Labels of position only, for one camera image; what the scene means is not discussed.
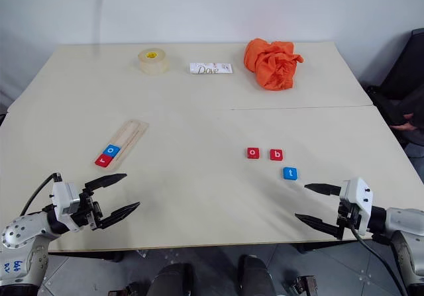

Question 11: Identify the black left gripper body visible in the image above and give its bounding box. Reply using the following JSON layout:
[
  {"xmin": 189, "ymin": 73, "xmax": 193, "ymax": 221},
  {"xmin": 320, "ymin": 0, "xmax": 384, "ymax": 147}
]
[{"xmin": 70, "ymin": 187, "xmax": 105, "ymax": 232}]

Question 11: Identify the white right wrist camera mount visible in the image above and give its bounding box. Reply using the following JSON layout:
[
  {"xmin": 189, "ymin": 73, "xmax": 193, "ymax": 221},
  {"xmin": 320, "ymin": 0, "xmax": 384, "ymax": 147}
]
[{"xmin": 339, "ymin": 177, "xmax": 374, "ymax": 237}]

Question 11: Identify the bystander's bare hand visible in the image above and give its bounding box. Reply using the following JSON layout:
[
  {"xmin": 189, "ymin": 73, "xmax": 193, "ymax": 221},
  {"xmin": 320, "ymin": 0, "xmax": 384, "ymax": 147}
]
[{"xmin": 391, "ymin": 123, "xmax": 419, "ymax": 132}]

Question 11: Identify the wooden letter block tray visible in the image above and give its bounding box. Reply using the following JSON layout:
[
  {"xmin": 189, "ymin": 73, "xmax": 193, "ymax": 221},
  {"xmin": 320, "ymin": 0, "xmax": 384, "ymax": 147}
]
[{"xmin": 92, "ymin": 119, "xmax": 150, "ymax": 172}]

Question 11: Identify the black office chair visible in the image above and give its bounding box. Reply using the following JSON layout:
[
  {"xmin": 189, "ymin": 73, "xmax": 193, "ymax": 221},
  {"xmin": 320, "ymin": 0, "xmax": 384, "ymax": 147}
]
[{"xmin": 366, "ymin": 27, "xmax": 424, "ymax": 151}]

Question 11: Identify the white Dove soap packet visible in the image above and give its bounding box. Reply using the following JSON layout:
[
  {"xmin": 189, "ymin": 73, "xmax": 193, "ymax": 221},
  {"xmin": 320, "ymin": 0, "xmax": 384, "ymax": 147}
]
[{"xmin": 189, "ymin": 62, "xmax": 235, "ymax": 75}]

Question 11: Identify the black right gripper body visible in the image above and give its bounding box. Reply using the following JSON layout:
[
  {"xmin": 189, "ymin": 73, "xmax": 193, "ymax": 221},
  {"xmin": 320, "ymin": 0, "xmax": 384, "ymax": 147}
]
[{"xmin": 336, "ymin": 200, "xmax": 362, "ymax": 231}]

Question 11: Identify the blue letter tile o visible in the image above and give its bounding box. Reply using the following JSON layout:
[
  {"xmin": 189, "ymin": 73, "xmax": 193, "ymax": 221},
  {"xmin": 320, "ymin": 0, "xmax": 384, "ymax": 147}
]
[{"xmin": 102, "ymin": 143, "xmax": 121, "ymax": 160}]

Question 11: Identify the clear packing tape roll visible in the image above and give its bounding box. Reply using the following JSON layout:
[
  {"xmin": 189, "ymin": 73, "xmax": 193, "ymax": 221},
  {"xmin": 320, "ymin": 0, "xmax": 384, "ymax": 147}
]
[{"xmin": 137, "ymin": 48, "xmax": 170, "ymax": 76}]

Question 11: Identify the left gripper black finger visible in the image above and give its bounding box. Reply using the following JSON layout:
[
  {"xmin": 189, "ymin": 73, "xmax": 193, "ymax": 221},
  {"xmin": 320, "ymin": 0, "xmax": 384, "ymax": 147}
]
[
  {"xmin": 85, "ymin": 173, "xmax": 128, "ymax": 191},
  {"xmin": 99, "ymin": 201, "xmax": 141, "ymax": 230}
]

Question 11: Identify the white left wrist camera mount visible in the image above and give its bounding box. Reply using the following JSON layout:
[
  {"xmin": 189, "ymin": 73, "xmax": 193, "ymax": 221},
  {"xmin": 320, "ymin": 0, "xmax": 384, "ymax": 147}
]
[{"xmin": 51, "ymin": 180, "xmax": 83, "ymax": 233}]

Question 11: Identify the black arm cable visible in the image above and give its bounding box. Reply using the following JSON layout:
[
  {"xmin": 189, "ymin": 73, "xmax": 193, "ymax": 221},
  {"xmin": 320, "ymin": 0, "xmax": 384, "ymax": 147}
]
[
  {"xmin": 350, "ymin": 224, "xmax": 409, "ymax": 296},
  {"xmin": 19, "ymin": 172, "xmax": 63, "ymax": 217}
]

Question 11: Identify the crumpled orange cloth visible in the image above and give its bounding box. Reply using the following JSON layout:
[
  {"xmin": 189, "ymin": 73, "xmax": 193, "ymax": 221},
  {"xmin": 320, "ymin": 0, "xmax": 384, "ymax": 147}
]
[{"xmin": 243, "ymin": 38, "xmax": 305, "ymax": 91}]

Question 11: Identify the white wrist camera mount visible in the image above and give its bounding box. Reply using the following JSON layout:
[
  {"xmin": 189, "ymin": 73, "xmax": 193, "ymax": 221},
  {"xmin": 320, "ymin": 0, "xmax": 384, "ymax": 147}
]
[
  {"xmin": 339, "ymin": 177, "xmax": 374, "ymax": 237},
  {"xmin": 51, "ymin": 180, "xmax": 83, "ymax": 233}
]

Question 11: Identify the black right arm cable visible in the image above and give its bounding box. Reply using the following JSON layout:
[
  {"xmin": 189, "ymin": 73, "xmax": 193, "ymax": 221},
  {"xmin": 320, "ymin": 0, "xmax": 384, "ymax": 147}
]
[{"xmin": 350, "ymin": 224, "xmax": 409, "ymax": 296}]

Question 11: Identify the dark metal caster bracket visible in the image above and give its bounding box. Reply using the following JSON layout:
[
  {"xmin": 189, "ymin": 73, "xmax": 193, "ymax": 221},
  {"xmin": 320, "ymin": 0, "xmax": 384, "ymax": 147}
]
[
  {"xmin": 291, "ymin": 275, "xmax": 317, "ymax": 296},
  {"xmin": 107, "ymin": 280, "xmax": 148, "ymax": 296}
]

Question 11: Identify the dark rounded shape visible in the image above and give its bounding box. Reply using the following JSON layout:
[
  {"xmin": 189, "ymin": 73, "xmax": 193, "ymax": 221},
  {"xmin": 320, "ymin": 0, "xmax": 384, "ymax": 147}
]
[
  {"xmin": 150, "ymin": 263, "xmax": 195, "ymax": 296},
  {"xmin": 238, "ymin": 255, "xmax": 274, "ymax": 296}
]

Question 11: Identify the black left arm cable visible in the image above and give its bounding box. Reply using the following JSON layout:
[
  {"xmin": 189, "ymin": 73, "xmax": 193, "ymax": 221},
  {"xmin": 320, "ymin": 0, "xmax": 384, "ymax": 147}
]
[{"xmin": 19, "ymin": 172, "xmax": 63, "ymax": 217}]

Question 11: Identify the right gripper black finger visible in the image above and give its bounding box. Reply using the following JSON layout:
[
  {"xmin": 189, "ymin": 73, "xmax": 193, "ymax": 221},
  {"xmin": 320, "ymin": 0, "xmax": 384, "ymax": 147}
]
[
  {"xmin": 294, "ymin": 213, "xmax": 344, "ymax": 241},
  {"xmin": 303, "ymin": 183, "xmax": 342, "ymax": 197}
]

